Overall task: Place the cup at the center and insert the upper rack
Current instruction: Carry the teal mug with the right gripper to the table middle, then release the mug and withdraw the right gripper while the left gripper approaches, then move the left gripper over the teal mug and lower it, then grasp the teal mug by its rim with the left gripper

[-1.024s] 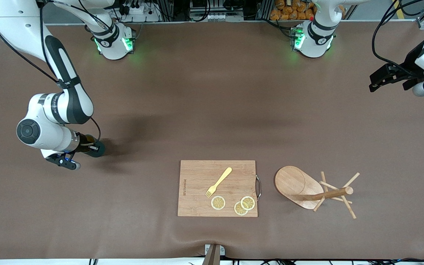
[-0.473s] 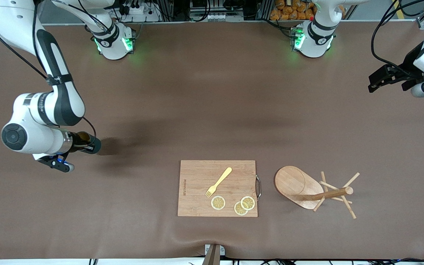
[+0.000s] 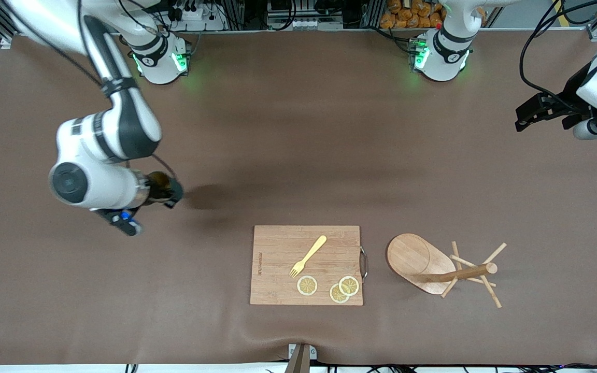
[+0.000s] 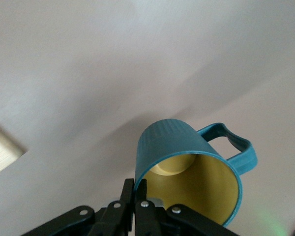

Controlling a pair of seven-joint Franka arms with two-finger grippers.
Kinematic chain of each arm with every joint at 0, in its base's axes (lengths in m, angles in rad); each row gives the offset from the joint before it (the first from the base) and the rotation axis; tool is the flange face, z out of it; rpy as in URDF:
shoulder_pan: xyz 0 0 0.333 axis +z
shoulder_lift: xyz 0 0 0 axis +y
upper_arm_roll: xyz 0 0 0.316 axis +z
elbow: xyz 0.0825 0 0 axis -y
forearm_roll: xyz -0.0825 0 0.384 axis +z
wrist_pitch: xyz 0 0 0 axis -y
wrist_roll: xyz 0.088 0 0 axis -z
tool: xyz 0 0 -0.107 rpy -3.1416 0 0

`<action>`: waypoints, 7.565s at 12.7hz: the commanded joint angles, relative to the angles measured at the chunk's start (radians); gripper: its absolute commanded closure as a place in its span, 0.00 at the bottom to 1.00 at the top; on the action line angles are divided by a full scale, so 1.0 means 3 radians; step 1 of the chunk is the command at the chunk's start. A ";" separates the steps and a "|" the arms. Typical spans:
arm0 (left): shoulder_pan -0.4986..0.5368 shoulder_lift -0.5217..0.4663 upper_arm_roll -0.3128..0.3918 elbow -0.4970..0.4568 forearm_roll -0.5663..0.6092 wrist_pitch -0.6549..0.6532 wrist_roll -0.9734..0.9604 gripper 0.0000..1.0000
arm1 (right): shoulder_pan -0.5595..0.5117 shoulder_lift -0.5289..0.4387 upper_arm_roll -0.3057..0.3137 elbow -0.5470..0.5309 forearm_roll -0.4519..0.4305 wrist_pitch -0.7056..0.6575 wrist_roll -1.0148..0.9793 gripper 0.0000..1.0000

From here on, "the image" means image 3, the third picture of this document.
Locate teal cup with yellow inside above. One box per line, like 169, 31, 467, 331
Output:
147, 171, 184, 209

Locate wooden mug rack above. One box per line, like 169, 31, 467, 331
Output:
386, 233, 507, 309

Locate orange snack bags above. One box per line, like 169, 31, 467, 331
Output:
380, 0, 445, 30

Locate white connector strip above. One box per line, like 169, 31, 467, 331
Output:
287, 17, 344, 31

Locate brown table cover sheet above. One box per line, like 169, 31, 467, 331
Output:
0, 30, 597, 366

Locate wooden cutting board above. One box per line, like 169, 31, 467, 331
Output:
250, 225, 369, 306

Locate white power strip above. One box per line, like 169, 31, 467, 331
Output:
172, 4, 216, 21

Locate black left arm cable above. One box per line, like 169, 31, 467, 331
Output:
519, 0, 597, 113

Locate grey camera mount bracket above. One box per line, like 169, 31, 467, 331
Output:
284, 343, 318, 373

